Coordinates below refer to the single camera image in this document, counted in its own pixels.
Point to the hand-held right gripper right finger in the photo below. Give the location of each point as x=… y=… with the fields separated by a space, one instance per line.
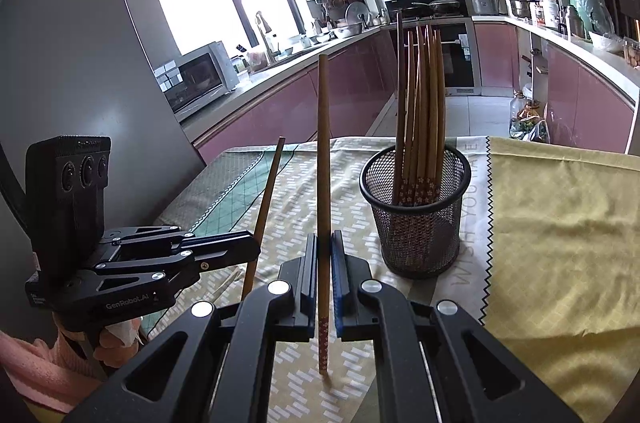
x=342 y=283

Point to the clear jar of biscuits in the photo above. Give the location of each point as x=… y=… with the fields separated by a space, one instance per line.
x=632 y=53

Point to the bunch of patterned-end chopsticks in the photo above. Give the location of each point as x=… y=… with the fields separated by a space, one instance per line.
x=420 y=103

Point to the green covered appliance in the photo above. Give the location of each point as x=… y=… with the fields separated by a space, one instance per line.
x=592 y=10

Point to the steel basin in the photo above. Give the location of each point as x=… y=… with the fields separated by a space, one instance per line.
x=347 y=32

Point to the round pot lid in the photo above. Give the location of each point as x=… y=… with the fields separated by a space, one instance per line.
x=357 y=14

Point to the black built-in oven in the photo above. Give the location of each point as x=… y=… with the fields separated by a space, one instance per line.
x=460 y=63

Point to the pink base cabinet with sink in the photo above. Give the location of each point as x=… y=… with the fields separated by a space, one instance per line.
x=280 y=103

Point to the wooden chopstick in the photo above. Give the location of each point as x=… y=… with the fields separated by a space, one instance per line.
x=324 y=153
x=265 y=198

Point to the colour-block patterned tablecloth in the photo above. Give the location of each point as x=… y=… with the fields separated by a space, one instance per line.
x=550 y=253

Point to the white microwave oven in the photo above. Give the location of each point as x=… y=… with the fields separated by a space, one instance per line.
x=200 y=75

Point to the stainless steel pot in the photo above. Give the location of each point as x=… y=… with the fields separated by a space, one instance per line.
x=519 y=4

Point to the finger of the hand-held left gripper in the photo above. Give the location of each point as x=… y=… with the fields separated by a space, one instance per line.
x=225 y=248
x=145 y=235

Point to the person's left hand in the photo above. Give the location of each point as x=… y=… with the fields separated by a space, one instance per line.
x=112 y=348

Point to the black wok with lid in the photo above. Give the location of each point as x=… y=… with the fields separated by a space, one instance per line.
x=442 y=5

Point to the white bowl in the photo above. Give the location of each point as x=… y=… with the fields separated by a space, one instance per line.
x=606 y=42

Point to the metal kitchen faucet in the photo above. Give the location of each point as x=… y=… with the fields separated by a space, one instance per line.
x=265 y=35

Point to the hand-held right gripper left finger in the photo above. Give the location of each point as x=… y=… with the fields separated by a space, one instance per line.
x=312 y=283

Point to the plastic bag of greens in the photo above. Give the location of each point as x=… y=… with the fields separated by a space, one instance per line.
x=532 y=130

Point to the grey refrigerator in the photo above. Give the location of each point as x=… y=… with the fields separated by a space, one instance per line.
x=75 y=53

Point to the black mesh holder cup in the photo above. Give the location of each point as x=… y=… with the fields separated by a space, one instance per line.
x=420 y=243

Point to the steel thermos flask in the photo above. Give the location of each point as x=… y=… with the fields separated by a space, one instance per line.
x=574 y=22

